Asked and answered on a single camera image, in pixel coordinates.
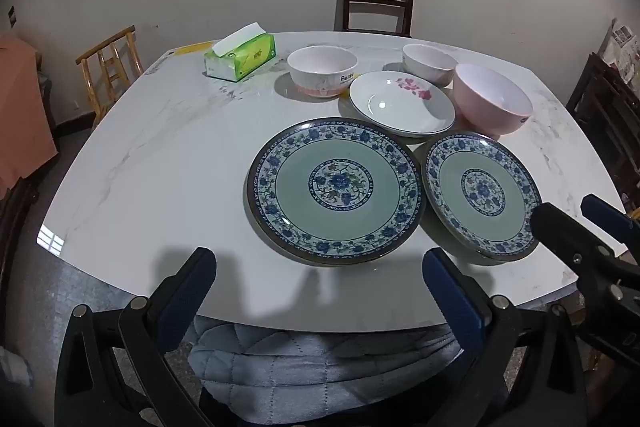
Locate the grey quilted seat cushion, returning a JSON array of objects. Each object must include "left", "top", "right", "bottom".
[{"left": 180, "top": 314, "right": 501, "bottom": 427}]

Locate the orange cloth cover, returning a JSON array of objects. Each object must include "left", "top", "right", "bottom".
[{"left": 0, "top": 33, "right": 60, "bottom": 198}]

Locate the small white bowl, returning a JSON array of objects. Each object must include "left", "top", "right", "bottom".
[{"left": 402, "top": 43, "right": 459, "bottom": 88}]

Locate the large blue floral plate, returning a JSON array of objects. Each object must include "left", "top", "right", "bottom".
[{"left": 246, "top": 117, "right": 427, "bottom": 268}]

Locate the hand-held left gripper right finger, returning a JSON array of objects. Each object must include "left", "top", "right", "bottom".
[{"left": 421, "top": 248, "right": 588, "bottom": 427}]

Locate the bamboo chair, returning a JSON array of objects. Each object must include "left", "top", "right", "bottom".
[{"left": 75, "top": 25, "right": 146, "bottom": 130}]

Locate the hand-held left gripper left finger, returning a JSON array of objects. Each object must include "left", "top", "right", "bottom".
[{"left": 54, "top": 247, "right": 217, "bottom": 427}]

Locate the white plate with pink flowers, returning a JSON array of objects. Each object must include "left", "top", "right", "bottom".
[{"left": 348, "top": 70, "right": 457, "bottom": 138}]

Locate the dark wooden furniture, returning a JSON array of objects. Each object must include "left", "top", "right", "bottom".
[{"left": 565, "top": 52, "right": 640, "bottom": 212}]

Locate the small blue floral plate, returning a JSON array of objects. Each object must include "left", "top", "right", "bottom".
[{"left": 424, "top": 130, "right": 545, "bottom": 263}]

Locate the stack of papers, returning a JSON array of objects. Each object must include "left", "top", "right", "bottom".
[{"left": 597, "top": 18, "right": 640, "bottom": 85}]

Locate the printed white bowl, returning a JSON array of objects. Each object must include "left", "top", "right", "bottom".
[{"left": 286, "top": 46, "right": 359, "bottom": 100}]

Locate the green tissue box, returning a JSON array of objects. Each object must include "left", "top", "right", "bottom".
[{"left": 203, "top": 22, "right": 277, "bottom": 82}]

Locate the pink bowl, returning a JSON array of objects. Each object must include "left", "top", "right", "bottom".
[{"left": 452, "top": 63, "right": 534, "bottom": 138}]

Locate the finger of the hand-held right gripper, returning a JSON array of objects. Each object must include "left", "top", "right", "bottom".
[
  {"left": 530, "top": 202, "right": 640, "bottom": 338},
  {"left": 580, "top": 193, "right": 640, "bottom": 253}
]

